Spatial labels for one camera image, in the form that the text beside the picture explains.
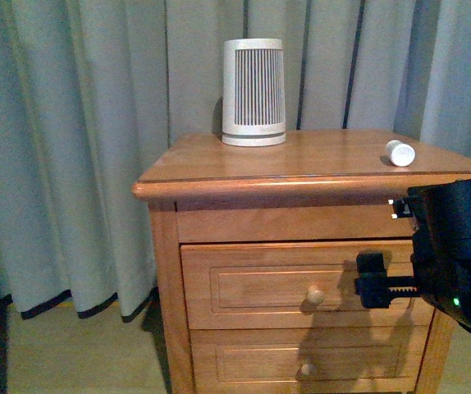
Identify wooden drawer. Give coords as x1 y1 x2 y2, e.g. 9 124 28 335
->
181 240 432 329
191 326 428 393

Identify white medicine bottle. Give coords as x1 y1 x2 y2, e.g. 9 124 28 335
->
385 140 416 167

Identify grey curtain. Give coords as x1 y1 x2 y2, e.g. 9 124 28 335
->
0 1 471 321

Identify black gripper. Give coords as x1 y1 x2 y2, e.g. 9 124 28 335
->
354 179 471 333

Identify wooden nightstand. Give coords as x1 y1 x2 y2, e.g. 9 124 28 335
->
132 130 471 393

